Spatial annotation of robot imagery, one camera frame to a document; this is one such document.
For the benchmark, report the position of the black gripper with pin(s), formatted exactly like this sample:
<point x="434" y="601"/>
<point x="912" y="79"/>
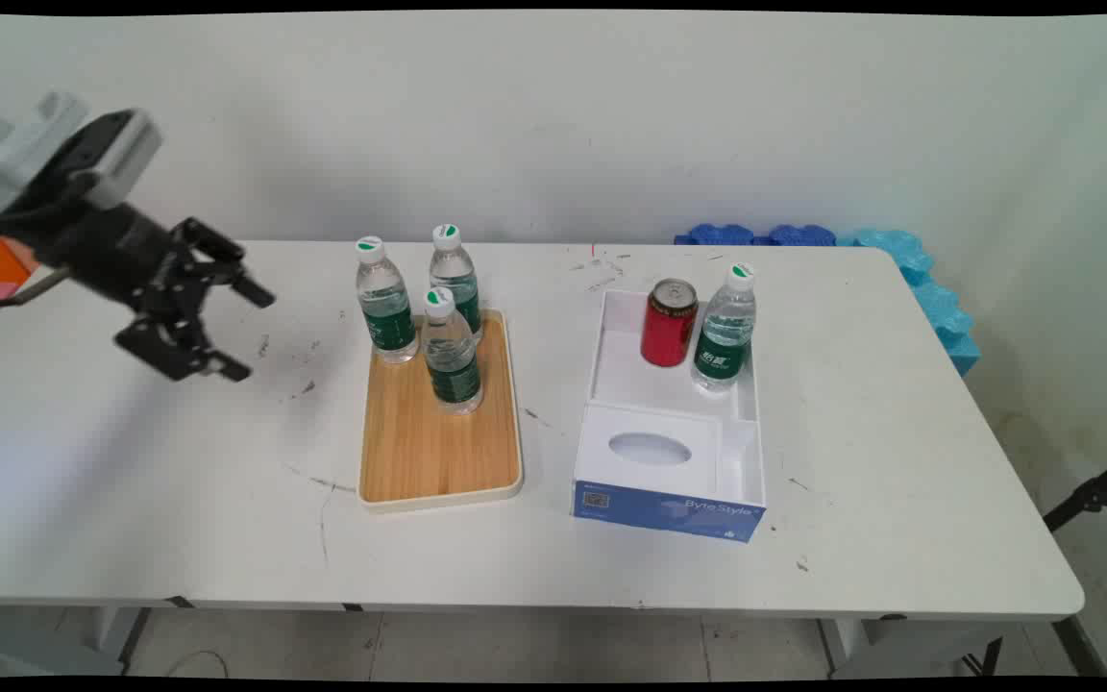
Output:
<point x="97" y="245"/>

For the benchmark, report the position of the dark blue foam mat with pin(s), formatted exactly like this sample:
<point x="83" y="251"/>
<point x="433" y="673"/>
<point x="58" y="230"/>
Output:
<point x="717" y="234"/>
<point x="801" y="234"/>

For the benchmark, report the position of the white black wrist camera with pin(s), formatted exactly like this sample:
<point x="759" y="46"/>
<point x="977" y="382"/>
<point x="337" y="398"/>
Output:
<point x="121" y="154"/>

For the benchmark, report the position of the black tripod stand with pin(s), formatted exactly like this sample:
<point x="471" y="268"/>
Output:
<point x="1092" y="498"/>

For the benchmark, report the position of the blue white cardboard box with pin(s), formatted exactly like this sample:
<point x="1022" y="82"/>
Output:
<point x="650" y="481"/>

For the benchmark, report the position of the wooden tray with cream rim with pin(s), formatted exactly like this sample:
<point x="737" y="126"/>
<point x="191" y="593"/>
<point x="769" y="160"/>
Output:
<point x="419" y="452"/>

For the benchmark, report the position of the white table leg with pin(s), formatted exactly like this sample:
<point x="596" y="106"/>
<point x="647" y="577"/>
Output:
<point x="116" y="634"/>

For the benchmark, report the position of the red soda can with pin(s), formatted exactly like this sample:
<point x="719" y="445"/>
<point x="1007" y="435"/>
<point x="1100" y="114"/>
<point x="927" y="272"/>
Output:
<point x="667" y="327"/>

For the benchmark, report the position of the light blue foam mat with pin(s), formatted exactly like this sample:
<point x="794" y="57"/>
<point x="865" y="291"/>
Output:
<point x="933" y="298"/>

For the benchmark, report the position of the green label water bottle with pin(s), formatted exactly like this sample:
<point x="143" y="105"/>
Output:
<point x="725" y="336"/>
<point x="387" y="308"/>
<point x="455" y="264"/>
<point x="454" y="360"/>

